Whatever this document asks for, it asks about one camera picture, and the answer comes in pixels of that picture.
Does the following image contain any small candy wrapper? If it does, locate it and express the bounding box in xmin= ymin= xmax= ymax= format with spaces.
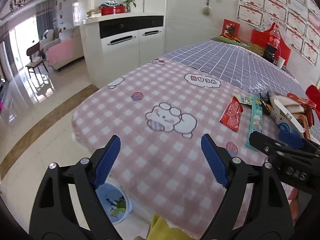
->
xmin=234 ymin=94 xmax=253 ymax=106

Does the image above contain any white paper cup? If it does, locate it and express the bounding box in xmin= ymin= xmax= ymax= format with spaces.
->
xmin=277 ymin=56 xmax=285 ymax=68

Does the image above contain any purple grid tablecloth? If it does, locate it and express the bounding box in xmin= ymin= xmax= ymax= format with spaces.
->
xmin=164 ymin=40 xmax=306 ymax=98

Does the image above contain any pink blanket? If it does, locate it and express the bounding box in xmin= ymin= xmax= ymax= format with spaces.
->
xmin=46 ymin=39 xmax=73 ymax=67

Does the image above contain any red photo card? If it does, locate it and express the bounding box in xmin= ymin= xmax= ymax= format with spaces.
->
xmin=221 ymin=19 xmax=240 ymax=38

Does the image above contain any cola bottle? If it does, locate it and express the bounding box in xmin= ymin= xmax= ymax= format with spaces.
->
xmin=263 ymin=23 xmax=281 ymax=63

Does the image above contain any dark wooden chair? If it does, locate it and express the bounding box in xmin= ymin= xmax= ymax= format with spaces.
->
xmin=25 ymin=42 xmax=48 ymax=77

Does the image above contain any red gift box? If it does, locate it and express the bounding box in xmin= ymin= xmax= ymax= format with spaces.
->
xmin=99 ymin=5 xmax=126 ymax=16

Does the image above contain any beige sofa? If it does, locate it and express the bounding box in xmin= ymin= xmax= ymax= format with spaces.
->
xmin=40 ymin=26 xmax=84 ymax=70

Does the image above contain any black chandelier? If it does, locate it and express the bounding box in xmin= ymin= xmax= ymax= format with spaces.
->
xmin=9 ymin=0 xmax=31 ymax=12

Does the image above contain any white sideboard cabinet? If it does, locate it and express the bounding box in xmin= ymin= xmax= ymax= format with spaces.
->
xmin=80 ymin=12 xmax=165 ymax=88

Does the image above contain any blue white carton box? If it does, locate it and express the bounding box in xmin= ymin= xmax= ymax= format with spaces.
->
xmin=270 ymin=98 xmax=305 ymax=138

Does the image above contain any potted green plant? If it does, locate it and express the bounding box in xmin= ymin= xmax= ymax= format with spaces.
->
xmin=122 ymin=0 xmax=137 ymax=13

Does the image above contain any person right hand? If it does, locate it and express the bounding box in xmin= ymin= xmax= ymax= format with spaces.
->
xmin=288 ymin=188 xmax=300 ymax=221

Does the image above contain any blue plastic trash bucket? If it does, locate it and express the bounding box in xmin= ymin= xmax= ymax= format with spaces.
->
xmin=95 ymin=182 xmax=133 ymax=225

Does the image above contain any yellow garment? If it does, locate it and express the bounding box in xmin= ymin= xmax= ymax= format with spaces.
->
xmin=146 ymin=215 xmax=192 ymax=240

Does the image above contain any dark green snack wrapper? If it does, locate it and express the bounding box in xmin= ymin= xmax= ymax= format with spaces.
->
xmin=259 ymin=93 xmax=273 ymax=116

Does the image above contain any teal snack wrapper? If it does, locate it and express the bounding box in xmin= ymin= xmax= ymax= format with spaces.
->
xmin=245 ymin=94 xmax=263 ymax=151

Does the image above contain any red snack wrapper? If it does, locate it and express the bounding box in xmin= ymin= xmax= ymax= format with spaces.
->
xmin=220 ymin=96 xmax=244 ymax=132

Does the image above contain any brown red paper bag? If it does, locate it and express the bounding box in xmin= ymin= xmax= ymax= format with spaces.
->
xmin=293 ymin=113 xmax=315 ymax=140

